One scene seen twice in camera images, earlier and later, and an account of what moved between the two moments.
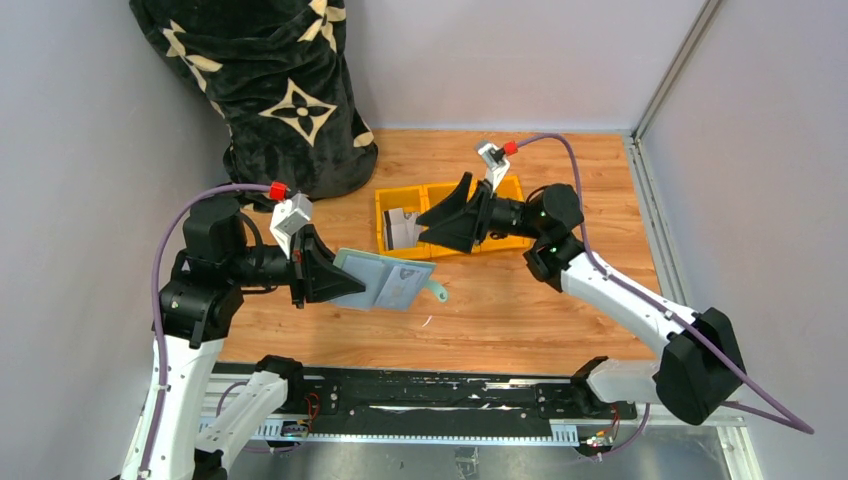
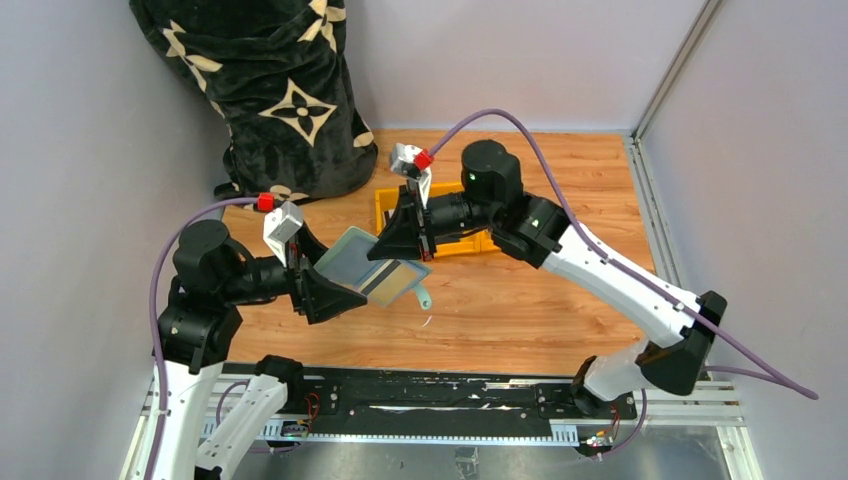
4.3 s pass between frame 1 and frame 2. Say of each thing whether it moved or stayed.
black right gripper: moved
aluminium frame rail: stayed
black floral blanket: stayed
